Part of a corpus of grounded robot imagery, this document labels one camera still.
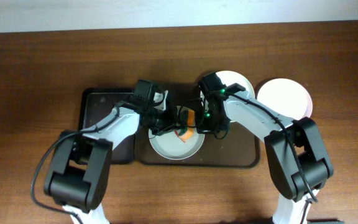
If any green and orange sponge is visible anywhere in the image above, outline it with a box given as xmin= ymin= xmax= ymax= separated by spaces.
xmin=175 ymin=110 xmax=195 ymax=142

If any pale green plate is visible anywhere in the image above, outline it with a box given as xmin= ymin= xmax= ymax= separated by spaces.
xmin=148 ymin=126 xmax=204 ymax=160

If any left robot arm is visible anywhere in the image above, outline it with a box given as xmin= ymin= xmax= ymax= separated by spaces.
xmin=44 ymin=80 xmax=178 ymax=223

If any small black tray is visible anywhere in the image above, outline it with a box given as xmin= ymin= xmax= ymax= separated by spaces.
xmin=78 ymin=88 xmax=135 ymax=165

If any large brown serving tray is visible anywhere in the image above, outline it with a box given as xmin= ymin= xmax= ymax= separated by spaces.
xmin=134 ymin=81 xmax=260 ymax=169

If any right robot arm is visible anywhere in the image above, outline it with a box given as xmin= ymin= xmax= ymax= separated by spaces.
xmin=197 ymin=72 xmax=334 ymax=223

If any white plate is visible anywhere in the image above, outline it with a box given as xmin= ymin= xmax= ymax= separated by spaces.
xmin=257 ymin=78 xmax=313 ymax=120
xmin=200 ymin=70 xmax=256 ymax=123

